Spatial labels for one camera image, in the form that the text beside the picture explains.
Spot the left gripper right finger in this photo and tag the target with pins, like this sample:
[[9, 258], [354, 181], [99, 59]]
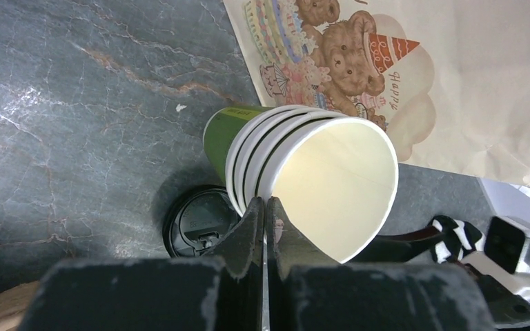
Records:
[[310, 291]]

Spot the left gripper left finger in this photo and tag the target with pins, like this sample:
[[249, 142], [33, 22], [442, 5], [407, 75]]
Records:
[[220, 290]]

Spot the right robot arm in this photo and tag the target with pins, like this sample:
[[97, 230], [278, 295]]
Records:
[[498, 260]]

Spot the brown paper takeout bag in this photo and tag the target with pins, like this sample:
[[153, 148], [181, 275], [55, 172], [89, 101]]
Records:
[[448, 81]]

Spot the stack of black lids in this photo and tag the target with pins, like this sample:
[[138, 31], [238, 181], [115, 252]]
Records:
[[198, 220]]

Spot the stack of paper cups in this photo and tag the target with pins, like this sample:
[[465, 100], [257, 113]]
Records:
[[335, 175]]

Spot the black white striped cloth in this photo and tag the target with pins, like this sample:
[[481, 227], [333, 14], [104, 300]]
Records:
[[460, 239]]

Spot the cardboard cup carrier tray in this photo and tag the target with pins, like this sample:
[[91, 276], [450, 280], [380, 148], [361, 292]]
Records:
[[13, 304]]

